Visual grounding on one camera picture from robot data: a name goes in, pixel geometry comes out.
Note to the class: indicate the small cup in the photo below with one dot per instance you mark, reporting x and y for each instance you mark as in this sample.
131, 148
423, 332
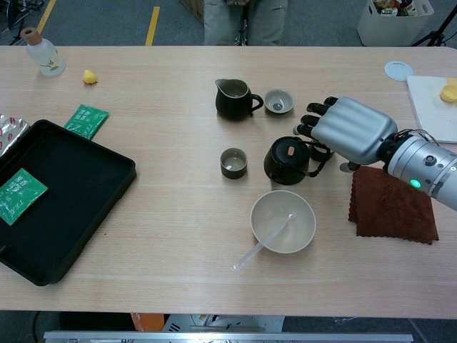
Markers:
286, 97

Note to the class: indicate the black plastic tray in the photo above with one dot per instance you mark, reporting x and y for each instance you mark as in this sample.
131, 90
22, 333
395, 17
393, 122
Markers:
71, 200

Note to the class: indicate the black equipment stand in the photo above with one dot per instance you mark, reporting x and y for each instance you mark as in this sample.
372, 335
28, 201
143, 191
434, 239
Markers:
12, 14

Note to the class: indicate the clear plastic stirrer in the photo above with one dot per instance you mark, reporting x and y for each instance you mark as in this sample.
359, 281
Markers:
250, 255

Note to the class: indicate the yellow round object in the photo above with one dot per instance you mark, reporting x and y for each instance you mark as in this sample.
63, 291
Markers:
450, 93

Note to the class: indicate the white round lid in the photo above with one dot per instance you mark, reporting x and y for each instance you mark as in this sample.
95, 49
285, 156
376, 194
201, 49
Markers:
396, 69

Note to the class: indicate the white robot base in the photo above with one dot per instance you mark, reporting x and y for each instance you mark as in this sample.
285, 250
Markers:
221, 321

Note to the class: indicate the large beige bowl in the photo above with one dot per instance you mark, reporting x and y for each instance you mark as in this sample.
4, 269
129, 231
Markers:
271, 232

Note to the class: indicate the small yellow lump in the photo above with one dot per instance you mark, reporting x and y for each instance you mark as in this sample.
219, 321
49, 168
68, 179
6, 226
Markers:
90, 77

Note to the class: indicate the brown folded cloth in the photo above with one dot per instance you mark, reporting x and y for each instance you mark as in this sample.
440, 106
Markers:
392, 214

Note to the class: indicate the person legs in grey trousers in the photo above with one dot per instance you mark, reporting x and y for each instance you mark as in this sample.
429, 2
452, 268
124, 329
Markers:
221, 21

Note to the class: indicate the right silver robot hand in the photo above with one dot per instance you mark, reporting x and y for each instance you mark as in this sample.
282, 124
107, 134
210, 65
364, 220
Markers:
357, 128

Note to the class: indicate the green tea packet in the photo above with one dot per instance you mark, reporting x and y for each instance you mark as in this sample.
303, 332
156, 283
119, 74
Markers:
21, 194
85, 121

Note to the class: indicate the aluminium rail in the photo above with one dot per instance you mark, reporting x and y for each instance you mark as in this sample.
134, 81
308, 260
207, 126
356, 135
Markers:
214, 337

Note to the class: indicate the white flat board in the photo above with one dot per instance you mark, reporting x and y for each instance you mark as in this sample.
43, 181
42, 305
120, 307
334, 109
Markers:
435, 114

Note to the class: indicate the dark ceramic pitcher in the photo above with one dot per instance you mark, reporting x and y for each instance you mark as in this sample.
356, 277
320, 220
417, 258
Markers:
232, 107

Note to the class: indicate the orange object under table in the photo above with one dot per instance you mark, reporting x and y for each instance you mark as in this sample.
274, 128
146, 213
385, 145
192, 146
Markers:
146, 321

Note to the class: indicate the black tripod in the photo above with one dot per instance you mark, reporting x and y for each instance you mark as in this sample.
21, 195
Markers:
433, 35

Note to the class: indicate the silver foil bag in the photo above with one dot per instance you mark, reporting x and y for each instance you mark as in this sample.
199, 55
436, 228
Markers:
10, 132

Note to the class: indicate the white storage bin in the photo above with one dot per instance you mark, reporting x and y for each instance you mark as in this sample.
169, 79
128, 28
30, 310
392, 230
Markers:
385, 30

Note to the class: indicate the frosted glass bottle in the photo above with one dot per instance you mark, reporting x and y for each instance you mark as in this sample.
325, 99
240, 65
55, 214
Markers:
46, 57

